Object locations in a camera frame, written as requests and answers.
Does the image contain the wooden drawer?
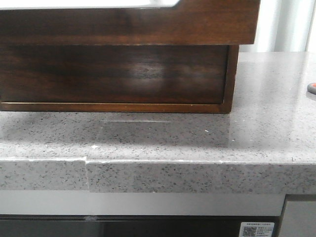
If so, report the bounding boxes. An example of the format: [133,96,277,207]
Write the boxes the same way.
[0,0,260,45]
[0,44,229,104]

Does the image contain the orange grey handled scissors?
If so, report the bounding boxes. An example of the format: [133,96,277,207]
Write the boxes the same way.
[307,83,316,95]

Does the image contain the dark wooden drawer cabinet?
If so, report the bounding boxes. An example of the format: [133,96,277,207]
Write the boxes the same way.
[0,44,240,114]

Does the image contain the white QR code sticker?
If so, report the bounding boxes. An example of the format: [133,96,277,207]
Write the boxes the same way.
[239,222,275,237]

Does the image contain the grey cabinet door panel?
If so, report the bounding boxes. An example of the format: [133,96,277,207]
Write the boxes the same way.
[279,201,316,237]

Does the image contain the black oven door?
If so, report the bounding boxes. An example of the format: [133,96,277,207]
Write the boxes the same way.
[0,215,280,237]

